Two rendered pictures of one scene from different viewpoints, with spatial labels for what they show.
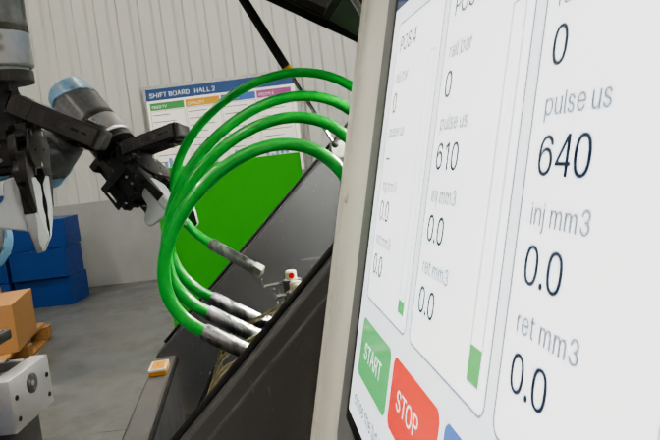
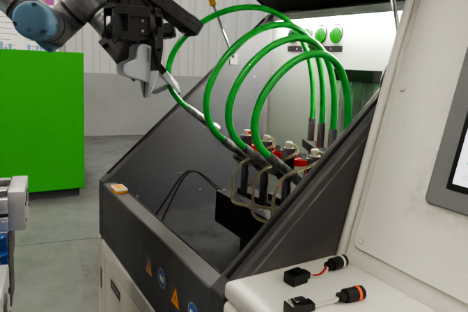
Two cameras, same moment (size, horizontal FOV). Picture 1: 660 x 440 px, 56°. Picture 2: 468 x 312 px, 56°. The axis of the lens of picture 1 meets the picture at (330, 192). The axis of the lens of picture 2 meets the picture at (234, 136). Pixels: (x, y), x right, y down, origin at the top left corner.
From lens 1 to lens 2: 52 cm
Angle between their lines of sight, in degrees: 24
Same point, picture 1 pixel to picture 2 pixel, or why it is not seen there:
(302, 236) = not seen: hidden behind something
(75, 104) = not seen: outside the picture
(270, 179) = (58, 69)
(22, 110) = not seen: outside the picture
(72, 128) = (186, 18)
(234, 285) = (159, 138)
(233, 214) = (24, 92)
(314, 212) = (214, 97)
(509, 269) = not seen: outside the picture
